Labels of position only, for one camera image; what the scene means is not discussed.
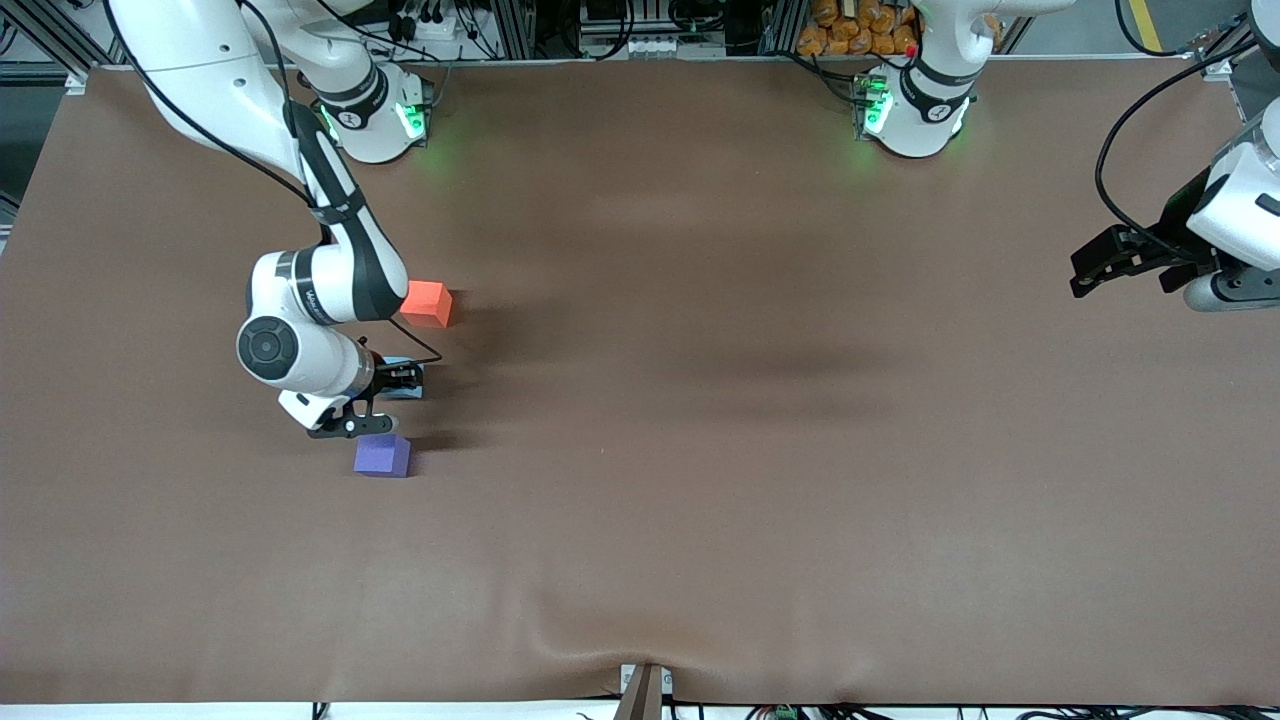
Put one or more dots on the green terminal connector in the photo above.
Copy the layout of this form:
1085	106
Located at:
785	713

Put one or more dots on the pile of orange items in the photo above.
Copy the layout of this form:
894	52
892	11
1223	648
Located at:
850	30

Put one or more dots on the aluminium corner frame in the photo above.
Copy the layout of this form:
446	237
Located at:
1225	60
50	40

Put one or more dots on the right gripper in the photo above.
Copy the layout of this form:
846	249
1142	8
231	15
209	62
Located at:
385	377

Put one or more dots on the white power strip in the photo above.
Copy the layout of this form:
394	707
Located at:
650	46

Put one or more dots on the purple foam block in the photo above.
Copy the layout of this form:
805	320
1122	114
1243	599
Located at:
380	456

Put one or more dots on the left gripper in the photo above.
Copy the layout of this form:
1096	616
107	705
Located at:
1178	233

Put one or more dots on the power strip with black plugs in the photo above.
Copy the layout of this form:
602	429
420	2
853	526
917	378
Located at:
425	20

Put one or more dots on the aluminium frame post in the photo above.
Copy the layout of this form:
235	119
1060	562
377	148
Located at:
780	25
508	25

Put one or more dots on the light blue foam block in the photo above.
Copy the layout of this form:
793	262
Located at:
405	395

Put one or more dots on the brown table cloth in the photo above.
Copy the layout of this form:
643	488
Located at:
640	550

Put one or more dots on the orange foam block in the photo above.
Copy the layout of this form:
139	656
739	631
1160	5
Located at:
430	302

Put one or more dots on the metal table edge bracket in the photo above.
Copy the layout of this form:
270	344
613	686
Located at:
643	695

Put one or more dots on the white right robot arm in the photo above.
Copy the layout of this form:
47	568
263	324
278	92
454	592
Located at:
300	350

